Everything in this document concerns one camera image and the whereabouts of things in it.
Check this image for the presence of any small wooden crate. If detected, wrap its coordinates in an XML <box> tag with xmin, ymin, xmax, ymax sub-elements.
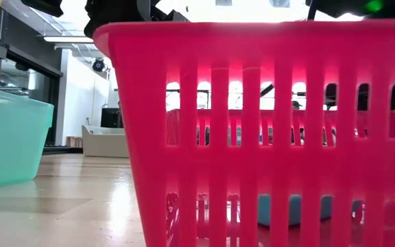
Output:
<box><xmin>66</xmin><ymin>136</ymin><xmax>84</xmax><ymax>148</ymax></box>

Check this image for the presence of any ceiling light strip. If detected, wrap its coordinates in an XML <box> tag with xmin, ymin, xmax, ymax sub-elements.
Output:
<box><xmin>43</xmin><ymin>35</ymin><xmax>94</xmax><ymax>44</ymax></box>

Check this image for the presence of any black computer monitor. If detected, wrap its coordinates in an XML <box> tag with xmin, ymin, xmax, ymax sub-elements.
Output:
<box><xmin>100</xmin><ymin>107</ymin><xmax>121</xmax><ymax>128</ymax></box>

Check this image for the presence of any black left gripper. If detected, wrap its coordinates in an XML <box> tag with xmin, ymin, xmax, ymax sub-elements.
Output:
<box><xmin>83</xmin><ymin>0</ymin><xmax>189</xmax><ymax>38</ymax></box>

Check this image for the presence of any blue eraser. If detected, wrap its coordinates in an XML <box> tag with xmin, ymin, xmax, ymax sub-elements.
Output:
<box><xmin>257</xmin><ymin>194</ymin><xmax>334</xmax><ymax>227</ymax></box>

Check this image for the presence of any red plastic slotted basket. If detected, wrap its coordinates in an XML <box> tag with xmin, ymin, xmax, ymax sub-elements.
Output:
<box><xmin>93</xmin><ymin>19</ymin><xmax>395</xmax><ymax>247</ymax></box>

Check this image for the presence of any teal translucent plastic bin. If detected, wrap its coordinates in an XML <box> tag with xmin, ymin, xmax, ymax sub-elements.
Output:
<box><xmin>0</xmin><ymin>85</ymin><xmax>55</xmax><ymax>191</ymax></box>

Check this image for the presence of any round black ceiling lamp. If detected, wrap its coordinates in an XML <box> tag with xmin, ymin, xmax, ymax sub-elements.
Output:
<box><xmin>92</xmin><ymin>58</ymin><xmax>106</xmax><ymax>72</ymax></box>

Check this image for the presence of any white plastic tub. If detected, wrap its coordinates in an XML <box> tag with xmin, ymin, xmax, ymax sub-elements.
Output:
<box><xmin>82</xmin><ymin>124</ymin><xmax>130</xmax><ymax>158</ymax></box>

